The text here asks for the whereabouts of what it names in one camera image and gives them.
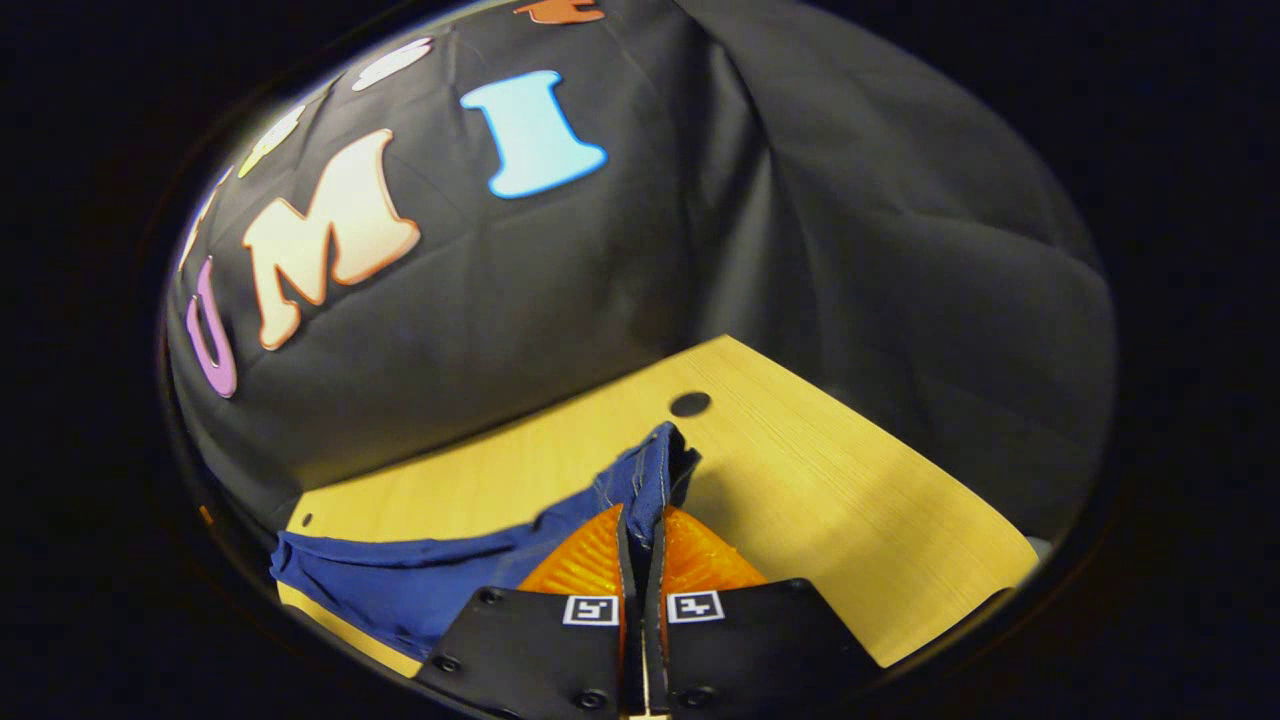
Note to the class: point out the black backdrop cloth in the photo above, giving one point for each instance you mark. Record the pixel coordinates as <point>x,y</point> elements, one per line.
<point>600,280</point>

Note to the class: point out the blue jeans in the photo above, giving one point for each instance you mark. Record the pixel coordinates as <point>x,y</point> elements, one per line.
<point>420,580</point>

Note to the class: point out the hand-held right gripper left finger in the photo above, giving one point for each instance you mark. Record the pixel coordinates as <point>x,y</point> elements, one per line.
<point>540,650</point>

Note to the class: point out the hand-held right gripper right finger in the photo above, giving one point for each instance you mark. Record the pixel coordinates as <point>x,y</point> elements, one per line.
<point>750,650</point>

